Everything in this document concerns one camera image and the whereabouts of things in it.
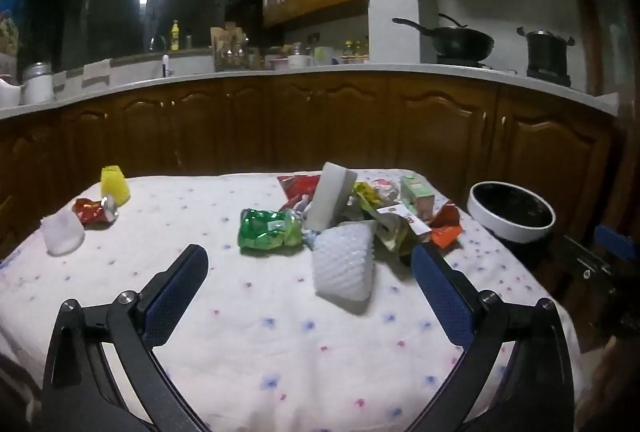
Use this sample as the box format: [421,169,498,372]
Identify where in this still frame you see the crushed red can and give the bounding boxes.
[71,196,121,229]

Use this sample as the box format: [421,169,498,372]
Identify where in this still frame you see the colourful wall poster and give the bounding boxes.
[0,0,32,58]

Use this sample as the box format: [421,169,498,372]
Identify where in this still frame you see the red snack bag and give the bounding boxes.
[277,174,321,213]

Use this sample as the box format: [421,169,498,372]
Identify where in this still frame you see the group of jars and boxes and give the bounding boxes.
[210,24,262,72]

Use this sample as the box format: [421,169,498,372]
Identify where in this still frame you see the orange wrapper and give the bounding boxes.
[427,202,464,249]

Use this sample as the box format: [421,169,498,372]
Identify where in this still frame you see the white bowl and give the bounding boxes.
[0,76,24,109]

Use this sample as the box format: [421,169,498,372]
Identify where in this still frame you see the green snack bag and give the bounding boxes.
[239,208,305,253]

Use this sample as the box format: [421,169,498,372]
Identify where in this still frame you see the wooden base cabinets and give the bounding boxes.
[0,74,619,259]

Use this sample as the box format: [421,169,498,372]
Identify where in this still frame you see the small white foam fruit net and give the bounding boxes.
[40,210,86,257]

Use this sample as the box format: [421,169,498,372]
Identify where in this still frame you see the dark kitchen window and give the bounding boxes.
[30,0,257,72]

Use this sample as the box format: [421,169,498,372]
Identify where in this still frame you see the white trash bin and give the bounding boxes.
[467,181,557,269]

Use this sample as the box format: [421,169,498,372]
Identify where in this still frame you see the black cooking pot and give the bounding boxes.
[517,26,576,80]

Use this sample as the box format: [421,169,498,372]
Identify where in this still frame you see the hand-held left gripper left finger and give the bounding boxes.
[42,243,209,432]

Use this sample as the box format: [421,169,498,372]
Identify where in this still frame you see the yellow foam fruit net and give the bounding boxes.
[100,166,132,207]

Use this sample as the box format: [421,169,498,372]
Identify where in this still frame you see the cooking oil bottles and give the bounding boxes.
[341,40,370,63]

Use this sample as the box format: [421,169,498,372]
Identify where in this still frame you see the white dotted tablecloth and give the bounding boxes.
[0,169,583,432]

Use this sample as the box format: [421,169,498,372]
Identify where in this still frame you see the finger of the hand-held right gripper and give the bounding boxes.
[562,224,640,287]

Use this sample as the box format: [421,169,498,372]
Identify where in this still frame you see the white foam block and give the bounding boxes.
[304,162,359,231]

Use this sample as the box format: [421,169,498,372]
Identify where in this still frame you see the large white foam fruit net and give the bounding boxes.
[312,222,379,303]

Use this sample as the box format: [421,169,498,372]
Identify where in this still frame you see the white packet with red strip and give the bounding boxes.
[375,204,433,243]

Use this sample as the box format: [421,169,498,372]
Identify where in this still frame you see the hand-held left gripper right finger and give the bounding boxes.
[400,243,576,432]

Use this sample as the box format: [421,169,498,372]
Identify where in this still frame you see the white canister with metal lid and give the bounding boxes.
[22,62,55,105]

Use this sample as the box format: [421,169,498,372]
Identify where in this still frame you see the black wok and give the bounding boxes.
[392,14,496,61]

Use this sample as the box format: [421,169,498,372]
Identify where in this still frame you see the white kitchen countertop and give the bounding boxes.
[0,60,621,121]

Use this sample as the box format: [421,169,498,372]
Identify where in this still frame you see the olive yellow wrapper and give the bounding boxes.
[353,182,422,259]

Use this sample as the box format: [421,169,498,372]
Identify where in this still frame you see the clear packet with red label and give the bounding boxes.
[372,179,403,203]

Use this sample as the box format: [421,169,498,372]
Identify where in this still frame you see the green carton box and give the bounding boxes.
[400,175,436,219]

